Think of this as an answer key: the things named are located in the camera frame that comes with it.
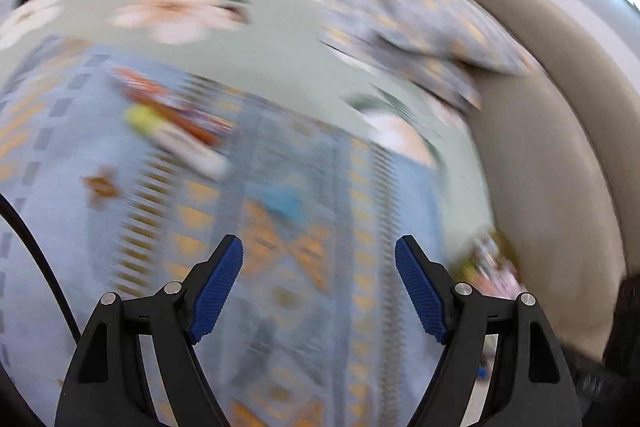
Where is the woven basket of items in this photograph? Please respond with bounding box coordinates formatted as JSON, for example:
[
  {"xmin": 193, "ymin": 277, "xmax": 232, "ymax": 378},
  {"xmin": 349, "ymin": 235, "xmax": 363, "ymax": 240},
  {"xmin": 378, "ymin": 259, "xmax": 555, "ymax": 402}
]
[{"xmin": 459, "ymin": 230, "xmax": 526, "ymax": 300}]

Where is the blue patterned mat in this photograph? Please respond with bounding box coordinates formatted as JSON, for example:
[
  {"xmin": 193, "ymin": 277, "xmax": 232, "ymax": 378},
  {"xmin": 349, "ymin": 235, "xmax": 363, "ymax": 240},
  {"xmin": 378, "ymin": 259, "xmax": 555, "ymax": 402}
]
[{"xmin": 1, "ymin": 37, "xmax": 471, "ymax": 426}]

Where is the beige sofa backrest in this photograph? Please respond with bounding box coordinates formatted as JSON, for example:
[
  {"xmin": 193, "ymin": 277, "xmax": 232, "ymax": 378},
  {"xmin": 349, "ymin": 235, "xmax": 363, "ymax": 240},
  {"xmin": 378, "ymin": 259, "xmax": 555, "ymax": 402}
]
[{"xmin": 470, "ymin": 0, "xmax": 639, "ymax": 359}]

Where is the white tube yellow cap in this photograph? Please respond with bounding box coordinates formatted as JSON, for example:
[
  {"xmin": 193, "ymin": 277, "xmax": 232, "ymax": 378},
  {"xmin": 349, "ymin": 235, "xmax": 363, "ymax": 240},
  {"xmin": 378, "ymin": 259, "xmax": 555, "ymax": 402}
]
[{"xmin": 125, "ymin": 104, "xmax": 230, "ymax": 181}]

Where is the teal plastic toy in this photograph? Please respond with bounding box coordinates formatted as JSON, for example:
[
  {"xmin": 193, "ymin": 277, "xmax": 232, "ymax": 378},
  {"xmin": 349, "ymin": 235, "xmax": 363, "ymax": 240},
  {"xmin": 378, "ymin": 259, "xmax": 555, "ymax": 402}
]
[{"xmin": 258, "ymin": 185, "xmax": 307, "ymax": 225}]

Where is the orange long box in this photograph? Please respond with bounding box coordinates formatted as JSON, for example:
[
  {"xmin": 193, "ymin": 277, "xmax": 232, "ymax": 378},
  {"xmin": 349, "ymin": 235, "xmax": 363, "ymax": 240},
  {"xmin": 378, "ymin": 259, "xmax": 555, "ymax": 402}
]
[{"xmin": 113, "ymin": 67, "xmax": 232, "ymax": 146}]

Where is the grey patterned pillow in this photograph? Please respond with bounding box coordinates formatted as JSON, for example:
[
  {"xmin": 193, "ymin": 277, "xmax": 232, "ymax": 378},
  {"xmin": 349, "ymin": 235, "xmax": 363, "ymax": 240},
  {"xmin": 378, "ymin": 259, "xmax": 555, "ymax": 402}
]
[{"xmin": 321, "ymin": 0, "xmax": 540, "ymax": 113}]

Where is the floral green bed sheet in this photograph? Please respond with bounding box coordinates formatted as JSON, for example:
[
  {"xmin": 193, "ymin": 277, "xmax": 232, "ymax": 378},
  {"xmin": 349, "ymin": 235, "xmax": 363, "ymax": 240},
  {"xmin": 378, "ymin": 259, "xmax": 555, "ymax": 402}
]
[{"xmin": 1, "ymin": 0, "xmax": 494, "ymax": 254}]

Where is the black cable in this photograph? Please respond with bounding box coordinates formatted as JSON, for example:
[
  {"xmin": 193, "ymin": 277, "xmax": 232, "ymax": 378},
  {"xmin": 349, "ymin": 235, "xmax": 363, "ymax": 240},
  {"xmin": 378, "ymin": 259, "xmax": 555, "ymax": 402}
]
[{"xmin": 0, "ymin": 193, "xmax": 83, "ymax": 346}]

